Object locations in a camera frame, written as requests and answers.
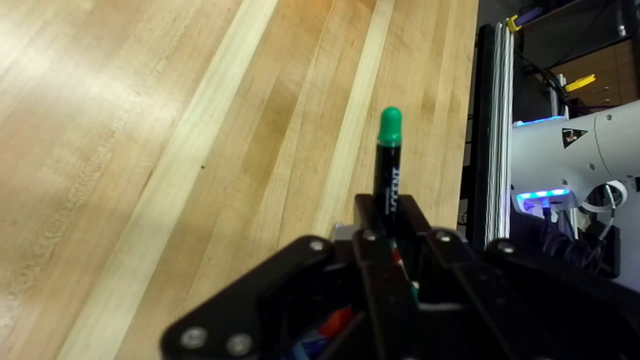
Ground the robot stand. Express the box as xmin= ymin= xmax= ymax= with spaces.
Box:
xmin=467 ymin=22 xmax=516 ymax=251

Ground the yellow plastic clamp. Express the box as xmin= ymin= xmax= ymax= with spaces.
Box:
xmin=565 ymin=74 xmax=597 ymax=93

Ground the black marker with green cap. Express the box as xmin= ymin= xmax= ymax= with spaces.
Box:
xmin=372 ymin=106 xmax=404 ymax=241

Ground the coil of black cable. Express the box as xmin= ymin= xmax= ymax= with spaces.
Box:
xmin=541 ymin=210 xmax=603 ymax=273

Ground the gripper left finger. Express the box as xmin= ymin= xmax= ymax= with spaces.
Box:
xmin=160 ymin=194 xmax=421 ymax=360

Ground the wooden drawer cabinet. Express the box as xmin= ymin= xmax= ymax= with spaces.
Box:
xmin=550 ymin=39 xmax=640 ymax=110

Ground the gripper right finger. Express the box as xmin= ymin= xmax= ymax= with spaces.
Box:
xmin=399 ymin=195 xmax=640 ymax=360

